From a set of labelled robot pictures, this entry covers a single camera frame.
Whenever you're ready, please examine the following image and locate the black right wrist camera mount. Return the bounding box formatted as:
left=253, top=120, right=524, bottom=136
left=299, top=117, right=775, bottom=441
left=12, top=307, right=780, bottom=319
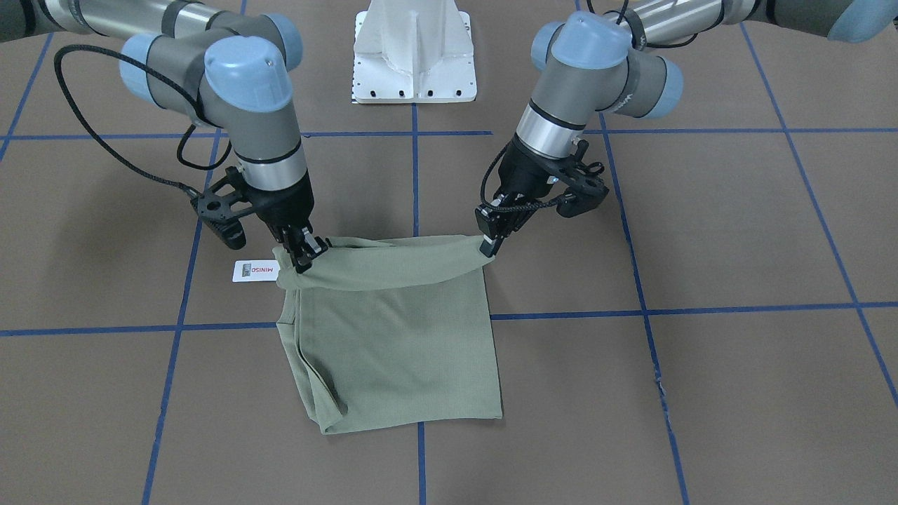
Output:
left=190, top=166, right=256, bottom=250

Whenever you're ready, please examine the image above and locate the white price tag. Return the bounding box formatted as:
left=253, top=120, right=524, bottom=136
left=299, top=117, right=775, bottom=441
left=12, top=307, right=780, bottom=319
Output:
left=232, top=260, right=280, bottom=283

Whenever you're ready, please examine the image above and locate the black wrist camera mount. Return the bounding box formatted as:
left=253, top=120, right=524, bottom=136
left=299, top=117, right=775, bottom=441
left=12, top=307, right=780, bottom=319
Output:
left=190, top=166, right=256, bottom=250
left=543, top=140, right=609, bottom=218

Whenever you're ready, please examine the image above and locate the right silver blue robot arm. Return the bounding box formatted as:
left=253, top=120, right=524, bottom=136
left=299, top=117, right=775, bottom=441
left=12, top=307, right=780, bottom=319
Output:
left=2, top=1, right=328, bottom=273

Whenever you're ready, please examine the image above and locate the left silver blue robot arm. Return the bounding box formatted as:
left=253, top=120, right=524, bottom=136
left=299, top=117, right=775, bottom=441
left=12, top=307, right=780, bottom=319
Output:
left=475, top=1, right=897, bottom=257

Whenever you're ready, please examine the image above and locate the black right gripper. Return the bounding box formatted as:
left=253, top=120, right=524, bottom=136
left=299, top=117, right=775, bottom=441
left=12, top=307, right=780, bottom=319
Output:
left=250, top=175, right=330, bottom=274

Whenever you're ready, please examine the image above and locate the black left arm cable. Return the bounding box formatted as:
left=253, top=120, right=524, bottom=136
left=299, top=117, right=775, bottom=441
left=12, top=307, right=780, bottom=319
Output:
left=480, top=140, right=562, bottom=211

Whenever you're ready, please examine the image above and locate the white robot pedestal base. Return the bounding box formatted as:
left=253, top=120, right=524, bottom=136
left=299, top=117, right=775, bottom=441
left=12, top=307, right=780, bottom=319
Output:
left=351, top=1, right=478, bottom=105

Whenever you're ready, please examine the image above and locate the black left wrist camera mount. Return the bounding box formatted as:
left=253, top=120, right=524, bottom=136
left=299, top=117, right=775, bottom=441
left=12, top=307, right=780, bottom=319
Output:
left=543, top=140, right=609, bottom=218

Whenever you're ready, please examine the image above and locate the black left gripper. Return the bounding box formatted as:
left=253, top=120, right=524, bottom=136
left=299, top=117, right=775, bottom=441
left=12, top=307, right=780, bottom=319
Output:
left=478, top=135, right=561, bottom=257

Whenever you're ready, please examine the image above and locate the olive green long-sleeve shirt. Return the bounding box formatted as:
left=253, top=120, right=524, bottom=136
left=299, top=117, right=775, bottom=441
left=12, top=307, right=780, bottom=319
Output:
left=274, top=234, right=503, bottom=435

